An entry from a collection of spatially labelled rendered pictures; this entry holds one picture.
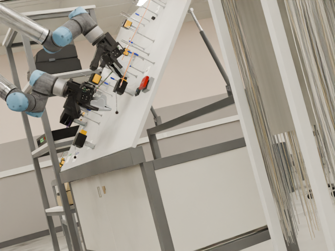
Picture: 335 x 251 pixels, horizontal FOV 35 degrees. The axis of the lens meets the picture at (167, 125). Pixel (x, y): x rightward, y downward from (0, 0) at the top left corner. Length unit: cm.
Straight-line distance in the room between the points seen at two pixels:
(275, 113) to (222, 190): 55
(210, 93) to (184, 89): 54
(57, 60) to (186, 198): 161
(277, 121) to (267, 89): 11
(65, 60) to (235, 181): 161
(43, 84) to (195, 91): 823
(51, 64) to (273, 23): 217
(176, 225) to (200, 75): 854
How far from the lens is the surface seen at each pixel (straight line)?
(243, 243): 223
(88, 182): 278
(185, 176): 211
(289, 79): 140
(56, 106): 984
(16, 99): 219
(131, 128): 213
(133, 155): 203
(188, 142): 1021
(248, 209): 224
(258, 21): 180
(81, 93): 226
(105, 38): 234
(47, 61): 340
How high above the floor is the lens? 80
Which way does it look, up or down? 3 degrees up
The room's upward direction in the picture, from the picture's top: 14 degrees counter-clockwise
